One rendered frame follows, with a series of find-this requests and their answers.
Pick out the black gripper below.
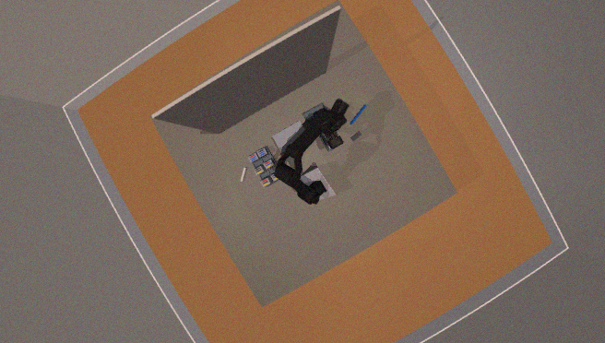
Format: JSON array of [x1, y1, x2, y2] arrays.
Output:
[[325, 131, 343, 149]]

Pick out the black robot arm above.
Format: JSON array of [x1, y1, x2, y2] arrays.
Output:
[[274, 98, 350, 205]]

